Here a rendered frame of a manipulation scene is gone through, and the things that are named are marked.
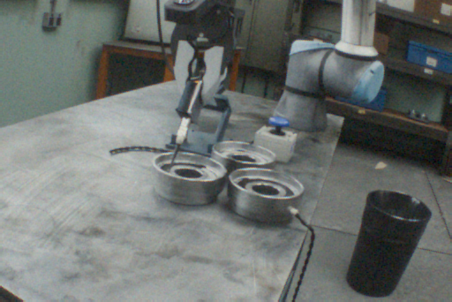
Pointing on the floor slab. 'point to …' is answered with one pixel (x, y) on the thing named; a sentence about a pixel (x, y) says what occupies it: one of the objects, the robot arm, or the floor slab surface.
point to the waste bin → (386, 241)
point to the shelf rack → (397, 119)
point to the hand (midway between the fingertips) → (193, 95)
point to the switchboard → (267, 15)
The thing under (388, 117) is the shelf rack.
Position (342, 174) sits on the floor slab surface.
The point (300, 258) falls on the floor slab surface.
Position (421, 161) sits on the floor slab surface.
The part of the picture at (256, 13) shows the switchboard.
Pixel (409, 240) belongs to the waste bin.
